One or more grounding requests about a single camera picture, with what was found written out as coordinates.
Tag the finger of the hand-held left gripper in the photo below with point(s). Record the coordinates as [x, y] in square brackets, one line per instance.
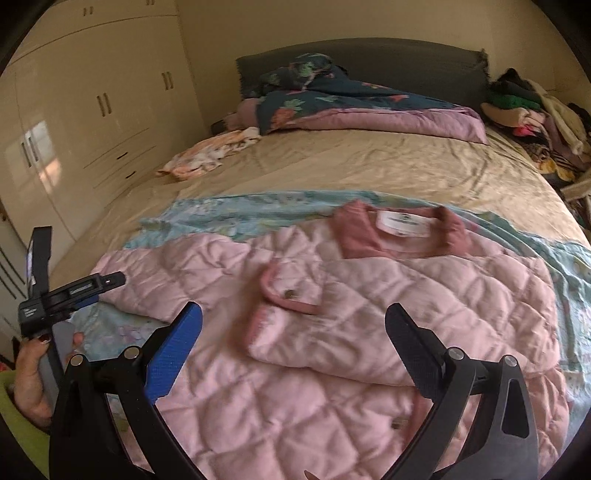
[92, 284]

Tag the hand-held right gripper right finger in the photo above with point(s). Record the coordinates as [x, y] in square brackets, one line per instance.
[411, 350]

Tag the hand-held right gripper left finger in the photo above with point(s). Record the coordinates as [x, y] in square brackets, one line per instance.
[173, 355]

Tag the pink quilted jacket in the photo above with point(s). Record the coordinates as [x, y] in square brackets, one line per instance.
[323, 406]

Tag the person's left forearm green sleeve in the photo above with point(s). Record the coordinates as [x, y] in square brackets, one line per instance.
[18, 438]

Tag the pile of mixed clothes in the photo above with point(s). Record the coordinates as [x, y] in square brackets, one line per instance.
[531, 110]

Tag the person's left hand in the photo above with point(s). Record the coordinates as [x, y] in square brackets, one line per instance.
[32, 383]

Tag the light blue cartoon printed blanket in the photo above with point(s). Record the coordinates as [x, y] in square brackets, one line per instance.
[258, 214]

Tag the small pink floral cloth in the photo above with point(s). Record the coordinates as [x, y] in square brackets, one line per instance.
[203, 154]

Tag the bed with beige sheet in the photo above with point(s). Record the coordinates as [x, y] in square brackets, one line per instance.
[369, 166]

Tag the dark floral quilt purple lining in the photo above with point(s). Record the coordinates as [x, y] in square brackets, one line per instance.
[323, 99]

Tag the dark grey headboard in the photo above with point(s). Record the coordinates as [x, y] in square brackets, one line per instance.
[415, 64]

